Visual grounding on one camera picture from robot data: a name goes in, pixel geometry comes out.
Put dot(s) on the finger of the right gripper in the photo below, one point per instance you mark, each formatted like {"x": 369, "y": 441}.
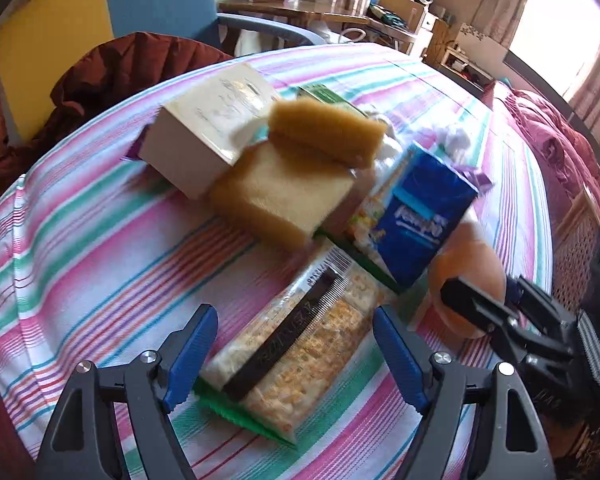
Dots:
{"x": 476, "y": 307}
{"x": 543, "y": 311}

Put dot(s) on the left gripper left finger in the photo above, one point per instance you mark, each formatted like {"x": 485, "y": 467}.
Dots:
{"x": 82, "y": 440}

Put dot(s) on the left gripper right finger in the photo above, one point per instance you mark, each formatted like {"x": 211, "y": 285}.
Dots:
{"x": 507, "y": 440}

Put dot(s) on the orange lotion bottle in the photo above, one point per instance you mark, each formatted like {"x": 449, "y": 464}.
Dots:
{"x": 465, "y": 254}

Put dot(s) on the blue tissue pack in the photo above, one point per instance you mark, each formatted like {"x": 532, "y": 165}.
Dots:
{"x": 425, "y": 205}

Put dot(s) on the cracker snack packet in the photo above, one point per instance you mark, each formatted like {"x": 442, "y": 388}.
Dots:
{"x": 270, "y": 377}

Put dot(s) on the yellow sponge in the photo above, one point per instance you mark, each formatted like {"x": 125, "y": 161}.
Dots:
{"x": 349, "y": 137}
{"x": 281, "y": 193}

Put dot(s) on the green medicine box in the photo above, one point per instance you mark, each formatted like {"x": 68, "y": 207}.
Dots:
{"x": 321, "y": 93}

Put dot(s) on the beige ointment box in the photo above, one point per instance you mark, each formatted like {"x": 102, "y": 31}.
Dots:
{"x": 200, "y": 134}

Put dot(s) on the white plastic bag ball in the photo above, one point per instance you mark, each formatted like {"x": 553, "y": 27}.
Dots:
{"x": 453, "y": 140}

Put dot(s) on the purple paper piece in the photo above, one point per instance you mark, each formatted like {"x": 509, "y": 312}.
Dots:
{"x": 476, "y": 177}

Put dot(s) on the pink blanket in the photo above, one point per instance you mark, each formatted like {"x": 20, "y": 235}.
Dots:
{"x": 566, "y": 159}

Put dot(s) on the striped bed sheet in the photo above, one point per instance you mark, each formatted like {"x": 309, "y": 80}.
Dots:
{"x": 100, "y": 258}

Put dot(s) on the wooden shelf unit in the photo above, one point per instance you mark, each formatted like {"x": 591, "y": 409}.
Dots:
{"x": 431, "y": 24}

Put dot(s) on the wooden desk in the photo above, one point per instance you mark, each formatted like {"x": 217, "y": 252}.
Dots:
{"x": 309, "y": 14}

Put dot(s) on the dark red jacket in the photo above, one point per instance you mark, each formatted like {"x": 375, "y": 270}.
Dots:
{"x": 107, "y": 75}

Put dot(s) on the multicolour armchair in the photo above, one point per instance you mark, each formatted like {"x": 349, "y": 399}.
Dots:
{"x": 41, "y": 39}

